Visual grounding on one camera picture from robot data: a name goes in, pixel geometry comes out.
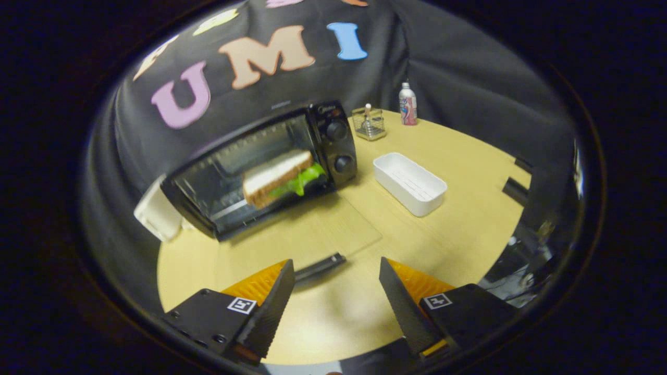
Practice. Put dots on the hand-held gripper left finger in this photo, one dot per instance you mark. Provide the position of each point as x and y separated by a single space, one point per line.
271 307

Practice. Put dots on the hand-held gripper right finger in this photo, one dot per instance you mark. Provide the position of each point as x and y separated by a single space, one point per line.
404 307

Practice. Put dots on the lettuce sandwich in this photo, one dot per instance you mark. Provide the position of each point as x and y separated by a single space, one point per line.
273 174

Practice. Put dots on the black toaster oven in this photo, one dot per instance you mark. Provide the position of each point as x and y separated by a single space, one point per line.
333 146

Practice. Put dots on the white slot toaster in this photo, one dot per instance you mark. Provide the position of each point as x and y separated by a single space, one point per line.
156 216

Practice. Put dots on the white rectangular tray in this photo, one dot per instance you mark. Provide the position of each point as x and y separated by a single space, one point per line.
409 182

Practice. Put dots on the dark equipment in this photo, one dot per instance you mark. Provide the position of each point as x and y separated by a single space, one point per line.
526 260

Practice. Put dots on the clear square container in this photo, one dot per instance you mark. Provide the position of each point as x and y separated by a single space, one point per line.
370 127

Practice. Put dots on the small white tube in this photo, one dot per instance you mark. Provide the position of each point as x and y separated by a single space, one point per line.
368 110

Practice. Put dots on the white pink spray bottle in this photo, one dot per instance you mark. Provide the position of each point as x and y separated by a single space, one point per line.
408 107

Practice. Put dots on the black backdrop cloth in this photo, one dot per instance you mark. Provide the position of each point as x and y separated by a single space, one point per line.
458 73

